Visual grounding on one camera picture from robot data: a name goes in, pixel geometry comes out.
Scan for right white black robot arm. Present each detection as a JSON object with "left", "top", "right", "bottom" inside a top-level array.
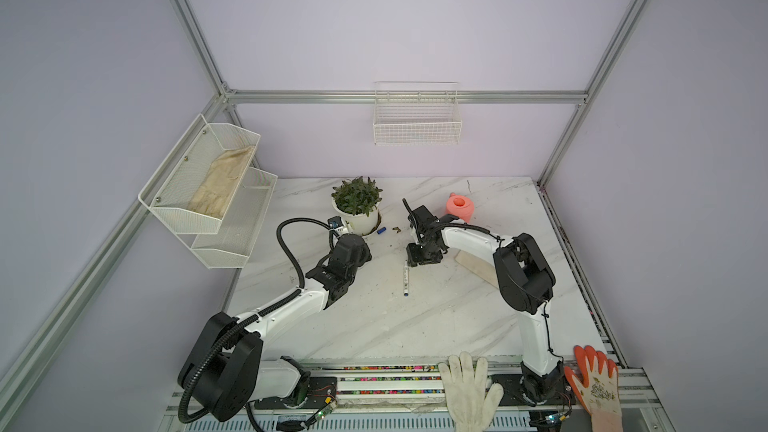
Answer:
[{"left": 406, "top": 206, "right": 564, "bottom": 405}]

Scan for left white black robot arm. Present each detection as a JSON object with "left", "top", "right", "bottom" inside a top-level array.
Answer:
[{"left": 177, "top": 233, "right": 372, "bottom": 424}]

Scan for orange white work glove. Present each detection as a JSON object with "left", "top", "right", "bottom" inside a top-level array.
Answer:
[{"left": 565, "top": 346, "right": 623, "bottom": 432}]

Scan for white mesh two-tier shelf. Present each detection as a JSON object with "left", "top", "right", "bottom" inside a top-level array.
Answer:
[{"left": 138, "top": 115, "right": 277, "bottom": 269}]

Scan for left black corrugated cable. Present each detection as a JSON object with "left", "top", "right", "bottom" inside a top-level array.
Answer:
[{"left": 177, "top": 217, "right": 343, "bottom": 424}]

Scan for beige cloth in shelf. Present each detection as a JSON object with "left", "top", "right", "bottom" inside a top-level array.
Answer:
[{"left": 188, "top": 146, "right": 256, "bottom": 219}]

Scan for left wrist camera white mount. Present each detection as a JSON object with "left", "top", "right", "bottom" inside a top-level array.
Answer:
[{"left": 327, "top": 216, "right": 352, "bottom": 236}]

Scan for white wire wall basket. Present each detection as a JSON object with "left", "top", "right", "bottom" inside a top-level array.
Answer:
[{"left": 373, "top": 81, "right": 463, "bottom": 146}]

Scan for aluminium frame corner post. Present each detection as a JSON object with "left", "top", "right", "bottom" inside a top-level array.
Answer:
[{"left": 537, "top": 0, "right": 652, "bottom": 188}]

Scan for white knit glove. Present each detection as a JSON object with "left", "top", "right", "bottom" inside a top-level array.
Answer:
[{"left": 438, "top": 352, "right": 504, "bottom": 432}]

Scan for green potted plant white pot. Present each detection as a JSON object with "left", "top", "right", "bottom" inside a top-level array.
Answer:
[{"left": 331, "top": 176, "right": 382, "bottom": 236}]

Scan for pink plastic watering can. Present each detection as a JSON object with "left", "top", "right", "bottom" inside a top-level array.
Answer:
[{"left": 445, "top": 193, "right": 475, "bottom": 223}]

